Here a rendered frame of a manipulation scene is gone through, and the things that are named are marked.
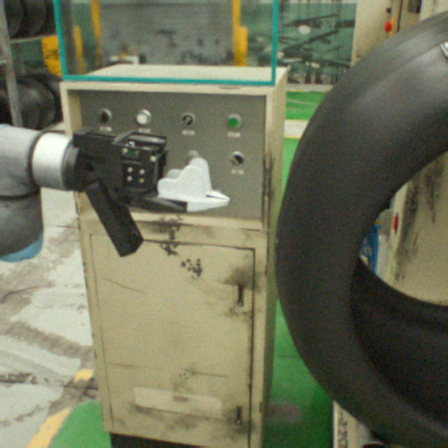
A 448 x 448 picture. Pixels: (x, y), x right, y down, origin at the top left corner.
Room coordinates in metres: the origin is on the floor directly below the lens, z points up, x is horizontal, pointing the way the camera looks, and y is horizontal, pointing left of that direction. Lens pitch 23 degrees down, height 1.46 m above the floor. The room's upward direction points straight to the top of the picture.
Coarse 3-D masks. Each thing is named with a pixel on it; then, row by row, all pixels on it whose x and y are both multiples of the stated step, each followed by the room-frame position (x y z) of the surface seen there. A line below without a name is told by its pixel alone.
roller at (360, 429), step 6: (360, 426) 0.54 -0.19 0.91; (360, 432) 0.53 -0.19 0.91; (366, 432) 0.52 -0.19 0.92; (372, 432) 0.52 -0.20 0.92; (360, 438) 0.52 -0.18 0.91; (366, 438) 0.51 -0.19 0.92; (372, 438) 0.51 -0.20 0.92; (378, 438) 0.51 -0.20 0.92; (384, 438) 0.51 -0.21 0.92; (360, 444) 0.51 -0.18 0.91; (366, 444) 0.50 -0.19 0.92; (372, 444) 0.50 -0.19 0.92; (378, 444) 0.50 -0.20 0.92; (384, 444) 0.50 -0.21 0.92; (390, 444) 0.51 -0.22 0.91
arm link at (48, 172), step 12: (48, 144) 0.64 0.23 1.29; (60, 144) 0.64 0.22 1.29; (36, 156) 0.63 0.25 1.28; (48, 156) 0.63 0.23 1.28; (60, 156) 0.63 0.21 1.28; (36, 168) 0.63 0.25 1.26; (48, 168) 0.63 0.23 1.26; (60, 168) 0.63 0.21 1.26; (36, 180) 0.63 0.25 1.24; (48, 180) 0.63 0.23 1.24; (60, 180) 0.63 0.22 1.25
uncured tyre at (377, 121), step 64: (384, 64) 0.54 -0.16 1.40; (320, 128) 0.55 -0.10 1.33; (384, 128) 0.48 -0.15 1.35; (320, 192) 0.50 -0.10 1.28; (384, 192) 0.47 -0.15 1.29; (320, 256) 0.48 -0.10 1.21; (320, 320) 0.48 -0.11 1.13; (384, 320) 0.72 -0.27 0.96; (320, 384) 0.51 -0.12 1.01; (384, 384) 0.47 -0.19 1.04
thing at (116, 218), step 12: (96, 180) 0.65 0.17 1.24; (96, 192) 0.63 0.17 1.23; (96, 204) 0.63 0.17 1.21; (108, 204) 0.63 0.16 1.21; (120, 204) 0.66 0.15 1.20; (108, 216) 0.63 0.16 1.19; (120, 216) 0.64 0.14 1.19; (108, 228) 0.63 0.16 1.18; (120, 228) 0.63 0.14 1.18; (132, 228) 0.65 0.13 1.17; (120, 240) 0.63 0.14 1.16; (132, 240) 0.63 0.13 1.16; (120, 252) 0.63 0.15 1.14; (132, 252) 0.63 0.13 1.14
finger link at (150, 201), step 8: (152, 192) 0.62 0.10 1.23; (136, 200) 0.60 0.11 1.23; (144, 200) 0.60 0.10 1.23; (152, 200) 0.60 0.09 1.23; (160, 200) 0.60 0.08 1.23; (168, 200) 0.60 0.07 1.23; (176, 200) 0.60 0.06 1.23; (184, 200) 0.60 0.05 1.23; (144, 208) 0.60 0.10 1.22; (152, 208) 0.59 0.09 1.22; (160, 208) 0.59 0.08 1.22; (168, 208) 0.59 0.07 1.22; (176, 208) 0.60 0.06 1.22; (184, 208) 0.60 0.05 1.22
